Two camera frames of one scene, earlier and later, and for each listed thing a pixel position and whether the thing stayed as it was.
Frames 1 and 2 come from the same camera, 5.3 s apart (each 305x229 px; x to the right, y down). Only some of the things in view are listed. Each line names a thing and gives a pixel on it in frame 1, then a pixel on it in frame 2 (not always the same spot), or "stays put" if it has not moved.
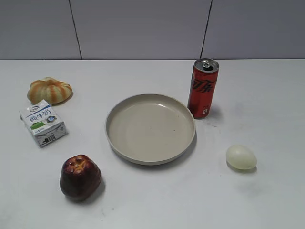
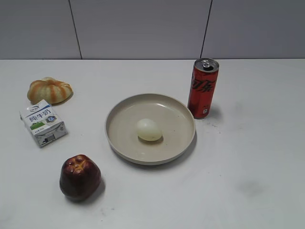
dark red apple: [80, 176] stays put
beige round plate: [150, 129] stays put
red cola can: [202, 87] stays put
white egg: [240, 158] -> [148, 130]
